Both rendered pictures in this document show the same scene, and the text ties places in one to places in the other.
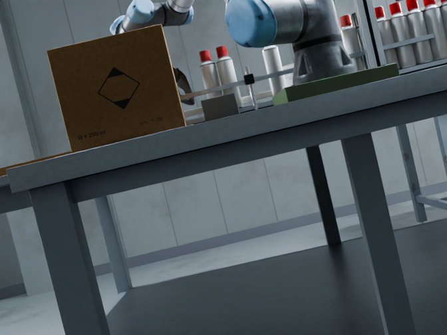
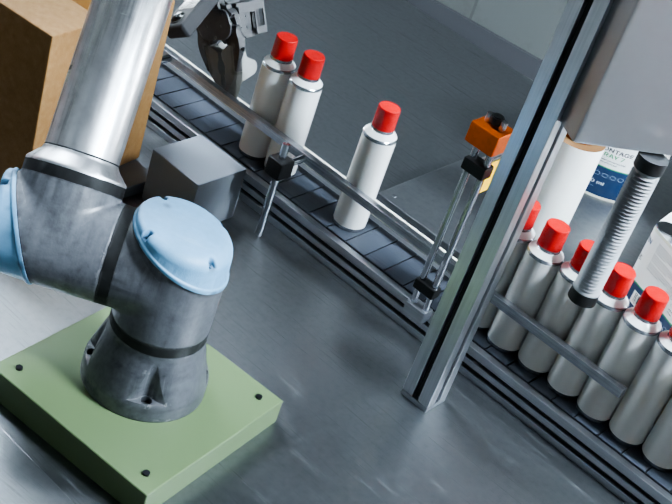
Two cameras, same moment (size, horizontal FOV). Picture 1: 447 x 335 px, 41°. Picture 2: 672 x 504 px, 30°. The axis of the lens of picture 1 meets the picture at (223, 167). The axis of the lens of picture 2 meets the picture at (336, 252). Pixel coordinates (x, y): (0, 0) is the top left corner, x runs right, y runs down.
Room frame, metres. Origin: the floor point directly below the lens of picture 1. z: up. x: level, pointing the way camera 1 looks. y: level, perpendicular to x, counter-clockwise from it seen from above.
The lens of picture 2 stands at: (0.48, -0.93, 1.89)
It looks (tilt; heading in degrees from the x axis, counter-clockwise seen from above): 34 degrees down; 26
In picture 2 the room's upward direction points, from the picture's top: 20 degrees clockwise
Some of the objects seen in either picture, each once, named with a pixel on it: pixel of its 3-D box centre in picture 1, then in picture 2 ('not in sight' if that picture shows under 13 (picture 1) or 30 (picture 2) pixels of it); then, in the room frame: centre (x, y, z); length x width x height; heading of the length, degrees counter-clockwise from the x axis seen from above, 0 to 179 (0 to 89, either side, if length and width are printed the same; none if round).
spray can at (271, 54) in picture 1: (273, 66); (368, 166); (1.91, -0.23, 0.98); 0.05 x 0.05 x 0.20
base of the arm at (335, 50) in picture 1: (320, 62); (152, 346); (1.42, -0.28, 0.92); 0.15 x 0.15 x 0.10
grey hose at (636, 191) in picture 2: not in sight; (616, 230); (1.78, -0.63, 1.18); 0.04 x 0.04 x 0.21
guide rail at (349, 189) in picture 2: (261, 78); (324, 170); (1.88, -0.18, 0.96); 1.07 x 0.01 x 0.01; 85
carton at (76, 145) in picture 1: (122, 92); (24, 52); (1.66, 0.22, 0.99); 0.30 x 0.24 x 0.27; 92
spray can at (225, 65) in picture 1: (228, 78); (296, 114); (1.92, -0.08, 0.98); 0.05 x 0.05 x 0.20
